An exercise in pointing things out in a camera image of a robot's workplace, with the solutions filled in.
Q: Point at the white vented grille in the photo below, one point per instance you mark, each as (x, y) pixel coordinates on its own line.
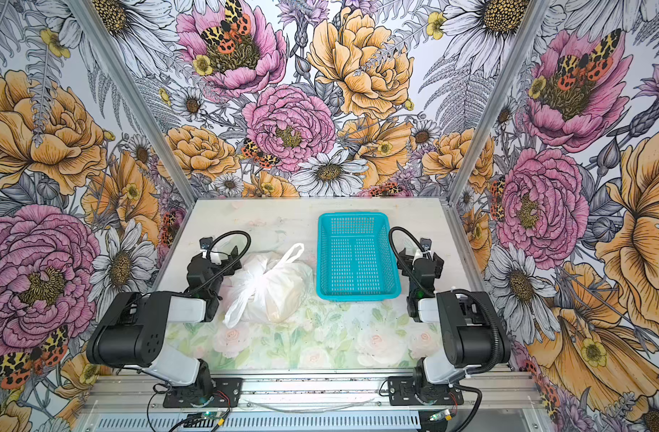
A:
(267, 421)

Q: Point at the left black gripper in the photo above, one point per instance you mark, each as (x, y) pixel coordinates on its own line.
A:
(221, 262)

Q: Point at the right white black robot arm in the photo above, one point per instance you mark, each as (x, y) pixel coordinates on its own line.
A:
(472, 337)

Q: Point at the aluminium front rail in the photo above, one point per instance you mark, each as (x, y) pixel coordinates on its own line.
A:
(307, 391)

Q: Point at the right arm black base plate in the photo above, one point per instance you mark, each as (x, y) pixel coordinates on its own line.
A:
(408, 391)

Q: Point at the green circuit board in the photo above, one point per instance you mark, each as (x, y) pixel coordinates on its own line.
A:
(206, 419)

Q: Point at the teal plastic basket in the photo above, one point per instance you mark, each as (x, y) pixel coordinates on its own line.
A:
(355, 262)

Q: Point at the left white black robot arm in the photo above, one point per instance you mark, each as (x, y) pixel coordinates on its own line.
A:
(132, 333)

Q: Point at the white plastic bag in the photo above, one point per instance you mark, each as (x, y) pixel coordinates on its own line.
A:
(268, 289)

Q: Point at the aluminium corner post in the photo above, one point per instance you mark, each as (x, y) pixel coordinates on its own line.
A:
(524, 42)
(92, 25)

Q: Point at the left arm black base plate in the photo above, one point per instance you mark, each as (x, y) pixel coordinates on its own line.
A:
(220, 393)

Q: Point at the right aluminium corner post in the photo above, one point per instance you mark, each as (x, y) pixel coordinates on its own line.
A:
(524, 42)

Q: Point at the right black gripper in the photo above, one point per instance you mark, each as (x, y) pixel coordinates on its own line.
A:
(419, 264)

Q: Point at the left aluminium corner post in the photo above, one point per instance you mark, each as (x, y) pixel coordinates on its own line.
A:
(92, 25)

